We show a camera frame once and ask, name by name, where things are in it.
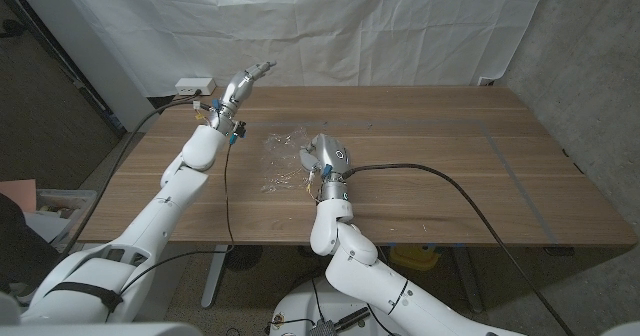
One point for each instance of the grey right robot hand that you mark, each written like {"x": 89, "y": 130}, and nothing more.
{"x": 332, "y": 156}

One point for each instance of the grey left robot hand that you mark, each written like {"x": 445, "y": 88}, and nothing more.
{"x": 237, "y": 93}

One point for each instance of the clear plastic wrap sheet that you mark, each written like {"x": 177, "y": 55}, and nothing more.
{"x": 282, "y": 161}

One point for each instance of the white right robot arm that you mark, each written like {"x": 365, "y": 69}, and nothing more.
{"x": 365, "y": 276}

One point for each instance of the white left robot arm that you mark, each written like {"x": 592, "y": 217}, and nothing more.
{"x": 150, "y": 226}

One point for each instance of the white power strip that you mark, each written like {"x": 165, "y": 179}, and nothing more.
{"x": 194, "y": 86}

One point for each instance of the white wrinkled backdrop cloth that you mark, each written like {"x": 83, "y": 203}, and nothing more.
{"x": 300, "y": 31}

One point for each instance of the yellow object under table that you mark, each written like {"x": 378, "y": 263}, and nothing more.
{"x": 414, "y": 258}

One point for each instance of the black round floor object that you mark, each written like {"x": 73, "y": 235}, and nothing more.
{"x": 245, "y": 257}

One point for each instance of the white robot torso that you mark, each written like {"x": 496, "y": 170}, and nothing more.
{"x": 300, "y": 306}

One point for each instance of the black tool on torso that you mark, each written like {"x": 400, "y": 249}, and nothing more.
{"x": 350, "y": 320}

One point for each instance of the white table leg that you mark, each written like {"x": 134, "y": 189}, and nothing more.
{"x": 215, "y": 276}

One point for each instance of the grey table leg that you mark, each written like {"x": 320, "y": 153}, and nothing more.
{"x": 469, "y": 281}

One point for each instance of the clear plastic storage bin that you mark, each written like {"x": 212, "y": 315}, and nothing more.
{"x": 67, "y": 198}

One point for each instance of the orange flat board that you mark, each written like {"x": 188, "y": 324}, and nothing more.
{"x": 20, "y": 193}

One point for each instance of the person in dark trousers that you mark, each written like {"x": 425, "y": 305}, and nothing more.
{"x": 20, "y": 251}

